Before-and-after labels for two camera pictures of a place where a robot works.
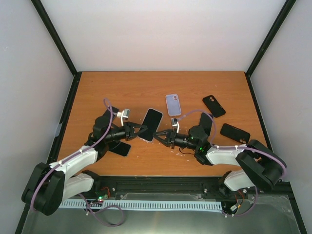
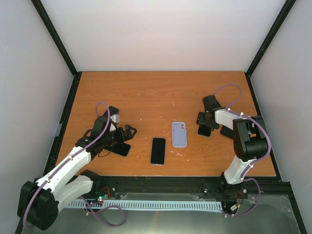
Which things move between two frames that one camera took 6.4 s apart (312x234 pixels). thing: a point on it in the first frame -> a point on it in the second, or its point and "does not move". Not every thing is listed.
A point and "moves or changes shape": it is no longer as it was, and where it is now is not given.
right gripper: (171, 137) -> (200, 120)
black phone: (107, 113) does not move
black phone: (119, 147) does not move
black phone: (151, 120) -> (158, 152)
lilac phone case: (173, 105) moves or changes shape
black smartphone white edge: (152, 120) -> (158, 151)
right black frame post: (273, 31) does not move
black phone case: (214, 106) does not move
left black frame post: (51, 29) does not move
